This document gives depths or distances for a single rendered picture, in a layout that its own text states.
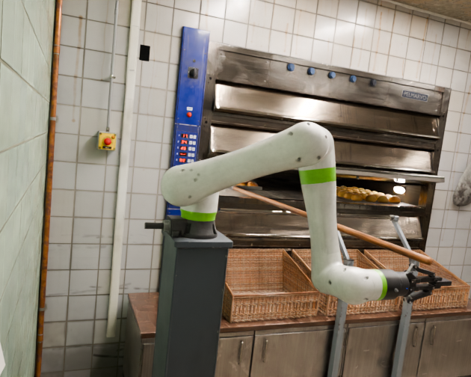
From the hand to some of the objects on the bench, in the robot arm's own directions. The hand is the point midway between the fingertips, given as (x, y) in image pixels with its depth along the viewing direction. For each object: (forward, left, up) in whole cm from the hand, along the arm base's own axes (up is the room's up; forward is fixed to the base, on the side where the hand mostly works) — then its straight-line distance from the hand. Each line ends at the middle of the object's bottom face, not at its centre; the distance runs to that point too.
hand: (439, 282), depth 138 cm
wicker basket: (+58, +122, -58) cm, 147 cm away
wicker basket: (-2, +123, -58) cm, 136 cm away
